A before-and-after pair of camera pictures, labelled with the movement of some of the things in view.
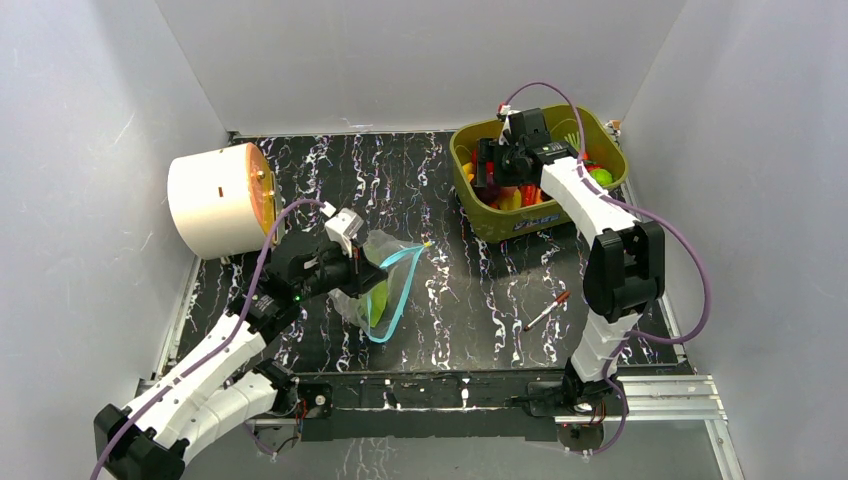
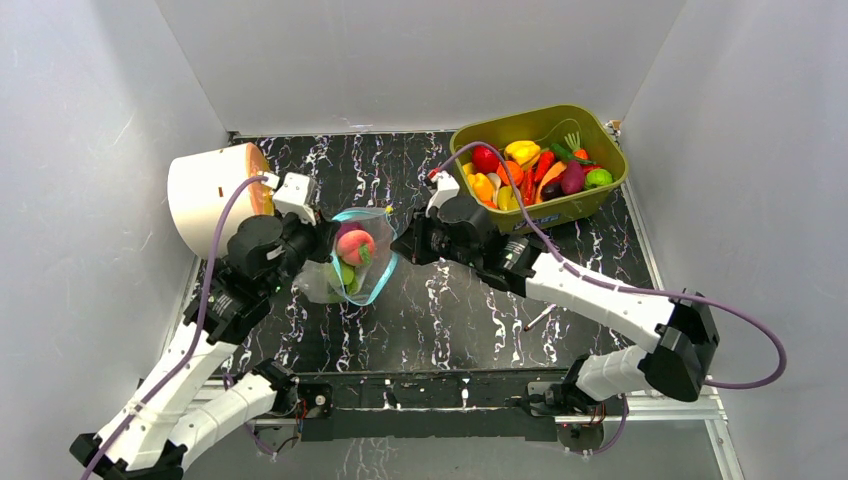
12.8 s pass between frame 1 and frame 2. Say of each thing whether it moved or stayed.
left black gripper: moved
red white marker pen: stayed
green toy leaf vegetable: moved
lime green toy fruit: stayed
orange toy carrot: stayed
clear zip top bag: moved
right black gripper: moved
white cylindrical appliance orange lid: stayed
